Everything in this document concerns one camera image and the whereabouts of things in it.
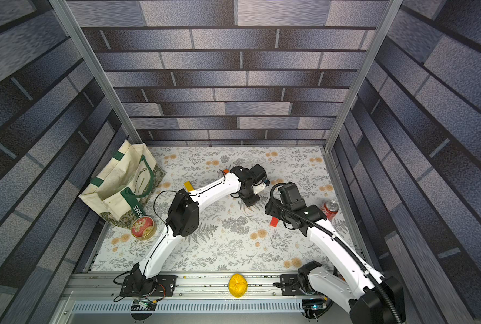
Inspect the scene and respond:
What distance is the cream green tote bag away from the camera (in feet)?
2.53

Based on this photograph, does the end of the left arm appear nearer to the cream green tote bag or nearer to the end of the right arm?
the end of the right arm

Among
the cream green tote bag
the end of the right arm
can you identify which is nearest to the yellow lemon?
the end of the right arm

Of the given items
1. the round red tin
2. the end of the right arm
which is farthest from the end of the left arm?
the round red tin

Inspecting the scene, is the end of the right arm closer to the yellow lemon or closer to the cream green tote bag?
the yellow lemon

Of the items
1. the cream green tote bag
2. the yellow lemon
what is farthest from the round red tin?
the yellow lemon

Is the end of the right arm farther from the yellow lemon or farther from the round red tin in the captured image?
the round red tin

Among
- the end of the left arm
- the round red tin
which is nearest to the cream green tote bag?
the round red tin

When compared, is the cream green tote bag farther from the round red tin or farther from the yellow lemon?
the yellow lemon

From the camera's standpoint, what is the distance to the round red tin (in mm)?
850

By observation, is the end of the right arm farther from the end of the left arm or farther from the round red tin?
the round red tin

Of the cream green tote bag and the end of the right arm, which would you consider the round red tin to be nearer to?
the cream green tote bag

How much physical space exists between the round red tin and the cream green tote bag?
39 mm

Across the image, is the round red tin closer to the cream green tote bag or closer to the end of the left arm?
the cream green tote bag
